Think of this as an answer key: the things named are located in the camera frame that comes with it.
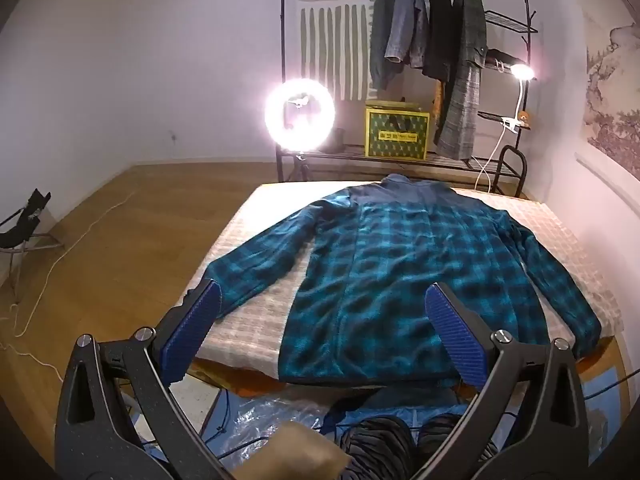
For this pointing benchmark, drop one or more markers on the person's right leg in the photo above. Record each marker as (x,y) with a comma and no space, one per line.
(445,435)

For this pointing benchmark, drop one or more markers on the striped wall hanging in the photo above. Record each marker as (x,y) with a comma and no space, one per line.
(330,35)

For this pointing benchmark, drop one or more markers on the dark green hanging jacket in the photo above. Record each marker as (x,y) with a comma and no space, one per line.
(382,25)

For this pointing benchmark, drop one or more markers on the blue denim hanging jacket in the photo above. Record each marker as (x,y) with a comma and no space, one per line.
(407,20)

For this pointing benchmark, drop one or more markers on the black folding chair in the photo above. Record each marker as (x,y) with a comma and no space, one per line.
(20,225)

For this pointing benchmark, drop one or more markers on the blue plaid fleece jacket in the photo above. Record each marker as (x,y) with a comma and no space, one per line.
(390,270)

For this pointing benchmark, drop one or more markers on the black metal clothes rack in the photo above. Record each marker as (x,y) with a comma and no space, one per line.
(281,35)

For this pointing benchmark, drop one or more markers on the person's left leg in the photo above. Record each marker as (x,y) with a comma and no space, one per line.
(380,445)

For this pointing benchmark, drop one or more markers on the clear plastic sheet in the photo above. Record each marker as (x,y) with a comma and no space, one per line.
(270,410)

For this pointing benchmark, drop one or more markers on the white clip lamp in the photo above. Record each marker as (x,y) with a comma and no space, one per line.
(521,71)

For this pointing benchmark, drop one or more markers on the landscape wall tapestry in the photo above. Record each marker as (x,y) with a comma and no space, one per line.
(615,85)

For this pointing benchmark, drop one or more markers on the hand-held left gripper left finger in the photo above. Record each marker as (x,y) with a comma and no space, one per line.
(192,330)

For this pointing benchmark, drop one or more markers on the person's leg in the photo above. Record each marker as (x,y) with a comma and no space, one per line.
(380,445)
(445,435)

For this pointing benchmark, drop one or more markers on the small toy figure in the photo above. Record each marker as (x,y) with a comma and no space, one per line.
(523,118)

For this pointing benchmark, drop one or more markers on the blue cloth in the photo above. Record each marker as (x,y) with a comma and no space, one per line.
(380,402)

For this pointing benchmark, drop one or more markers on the yellow green patterned box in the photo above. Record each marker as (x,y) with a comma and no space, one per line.
(397,135)

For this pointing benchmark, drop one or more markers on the black hanging coat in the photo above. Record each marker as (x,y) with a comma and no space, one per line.
(440,30)

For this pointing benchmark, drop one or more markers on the blue floor mat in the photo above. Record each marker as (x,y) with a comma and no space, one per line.
(602,387)

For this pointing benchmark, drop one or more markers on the orange hanging cloth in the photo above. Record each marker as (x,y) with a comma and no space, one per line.
(438,102)

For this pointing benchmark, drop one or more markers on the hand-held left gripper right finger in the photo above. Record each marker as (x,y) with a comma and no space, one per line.
(455,335)

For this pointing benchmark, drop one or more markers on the grey plaid hanging coat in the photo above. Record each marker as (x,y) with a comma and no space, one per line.
(465,85)

